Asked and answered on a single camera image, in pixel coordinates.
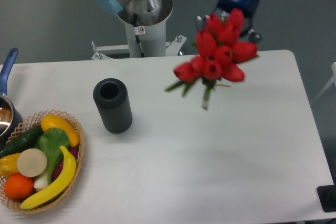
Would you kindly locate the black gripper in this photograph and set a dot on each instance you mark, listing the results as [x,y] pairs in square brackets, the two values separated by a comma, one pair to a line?
[248,7]

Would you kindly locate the red tulip bouquet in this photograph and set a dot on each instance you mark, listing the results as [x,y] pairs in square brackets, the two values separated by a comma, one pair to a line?
[219,54]

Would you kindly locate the dark grey ribbed vase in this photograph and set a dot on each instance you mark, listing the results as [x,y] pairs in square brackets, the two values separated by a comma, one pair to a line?
[112,100]

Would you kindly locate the black device at edge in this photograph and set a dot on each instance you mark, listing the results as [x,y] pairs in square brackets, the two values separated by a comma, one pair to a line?
[327,197]

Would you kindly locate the dark red vegetable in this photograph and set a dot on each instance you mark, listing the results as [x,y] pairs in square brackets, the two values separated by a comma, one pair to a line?
[74,151]

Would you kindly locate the green bok choy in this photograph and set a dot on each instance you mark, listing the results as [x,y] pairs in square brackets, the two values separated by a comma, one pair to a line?
[49,144]

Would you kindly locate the yellow banana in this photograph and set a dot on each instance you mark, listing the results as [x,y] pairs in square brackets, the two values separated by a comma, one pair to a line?
[57,186]

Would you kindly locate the woven wicker basket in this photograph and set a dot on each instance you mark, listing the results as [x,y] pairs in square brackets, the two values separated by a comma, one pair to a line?
[27,124]

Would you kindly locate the dark green cucumber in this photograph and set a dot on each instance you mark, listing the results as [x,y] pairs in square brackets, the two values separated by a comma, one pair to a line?
[22,142]

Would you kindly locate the beige round disc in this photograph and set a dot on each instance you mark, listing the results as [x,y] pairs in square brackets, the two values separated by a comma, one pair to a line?
[31,162]

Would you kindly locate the yellow bell pepper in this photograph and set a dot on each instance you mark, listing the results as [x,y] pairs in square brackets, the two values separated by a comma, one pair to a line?
[9,165]

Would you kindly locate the orange fruit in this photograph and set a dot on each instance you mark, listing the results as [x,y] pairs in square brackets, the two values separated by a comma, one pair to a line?
[18,186]

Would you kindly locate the white frame at right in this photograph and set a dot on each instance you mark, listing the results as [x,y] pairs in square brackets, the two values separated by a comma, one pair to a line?
[327,86]

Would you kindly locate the blue handled saucepan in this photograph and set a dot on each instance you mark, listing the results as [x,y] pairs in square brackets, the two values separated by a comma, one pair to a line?
[10,117]

